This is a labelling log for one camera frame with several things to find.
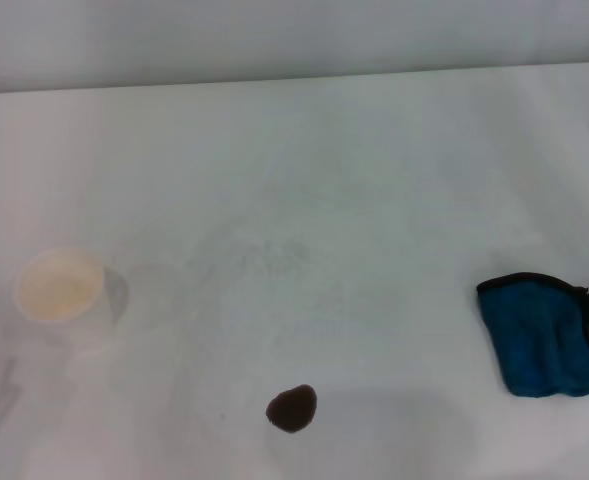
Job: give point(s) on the white paper cup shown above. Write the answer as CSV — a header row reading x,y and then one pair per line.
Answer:
x,y
59,285

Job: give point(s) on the blue rag with black trim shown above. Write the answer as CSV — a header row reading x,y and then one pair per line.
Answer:
x,y
539,340

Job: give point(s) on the black water stain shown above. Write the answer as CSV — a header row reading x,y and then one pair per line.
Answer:
x,y
292,408

